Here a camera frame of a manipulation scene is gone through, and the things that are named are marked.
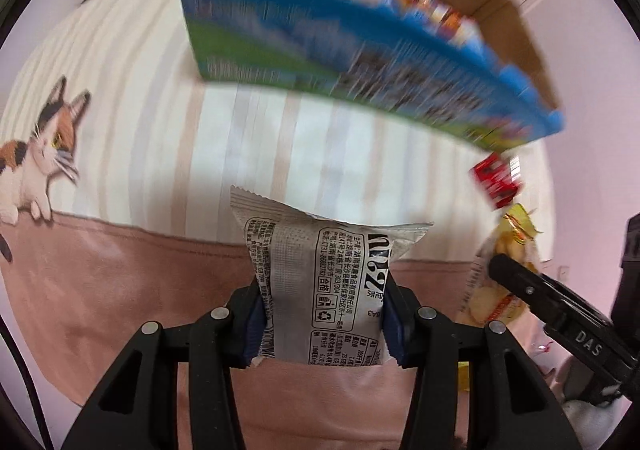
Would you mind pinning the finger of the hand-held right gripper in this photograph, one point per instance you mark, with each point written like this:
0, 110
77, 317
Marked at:
550, 302

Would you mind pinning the clear packet of yellow balls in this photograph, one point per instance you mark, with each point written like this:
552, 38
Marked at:
482, 302

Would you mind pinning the grey snack packet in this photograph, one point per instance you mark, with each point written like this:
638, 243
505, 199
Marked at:
320, 280

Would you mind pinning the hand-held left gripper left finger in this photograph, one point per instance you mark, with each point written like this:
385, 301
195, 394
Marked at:
252, 325

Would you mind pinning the cat printed blanket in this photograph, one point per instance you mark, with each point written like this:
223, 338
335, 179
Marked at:
125, 280

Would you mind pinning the small red snack packet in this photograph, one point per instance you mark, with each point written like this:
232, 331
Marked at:
492, 180

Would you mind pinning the printed cardboard box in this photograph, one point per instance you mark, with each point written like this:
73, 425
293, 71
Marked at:
300, 40

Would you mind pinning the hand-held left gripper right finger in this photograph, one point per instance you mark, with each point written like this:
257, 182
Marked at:
395, 325

